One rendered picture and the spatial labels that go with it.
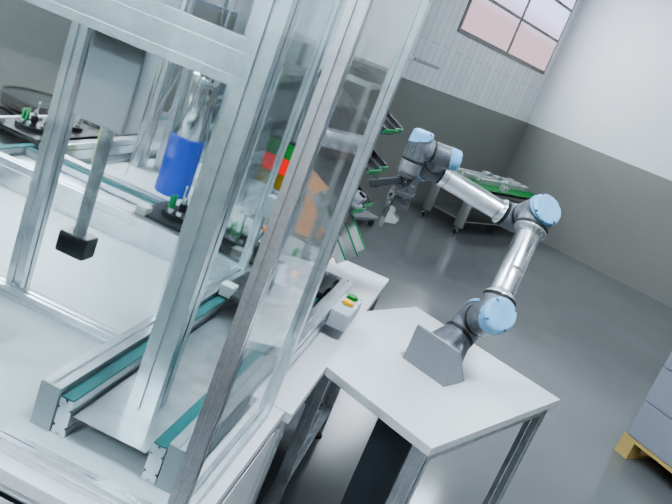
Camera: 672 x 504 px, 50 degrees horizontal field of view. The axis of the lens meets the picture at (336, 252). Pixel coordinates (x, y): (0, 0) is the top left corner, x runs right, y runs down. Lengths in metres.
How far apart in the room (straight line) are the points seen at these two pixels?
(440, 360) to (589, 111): 9.50
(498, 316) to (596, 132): 9.34
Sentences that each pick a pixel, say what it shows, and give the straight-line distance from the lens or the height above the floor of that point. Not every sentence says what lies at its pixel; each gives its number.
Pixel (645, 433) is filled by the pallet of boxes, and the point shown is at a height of 0.22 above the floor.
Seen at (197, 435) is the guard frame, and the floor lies 1.08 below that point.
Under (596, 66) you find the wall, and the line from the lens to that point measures 11.80.
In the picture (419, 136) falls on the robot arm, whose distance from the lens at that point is 2.42.
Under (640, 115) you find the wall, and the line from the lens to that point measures 11.44.
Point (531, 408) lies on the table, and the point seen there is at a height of 0.86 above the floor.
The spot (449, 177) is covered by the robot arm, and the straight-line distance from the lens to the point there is 2.58.
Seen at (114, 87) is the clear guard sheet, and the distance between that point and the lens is 1.22.
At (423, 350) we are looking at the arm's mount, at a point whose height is 0.93.
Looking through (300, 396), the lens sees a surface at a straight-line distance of 1.98.
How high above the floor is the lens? 1.77
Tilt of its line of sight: 16 degrees down
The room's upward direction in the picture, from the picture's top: 21 degrees clockwise
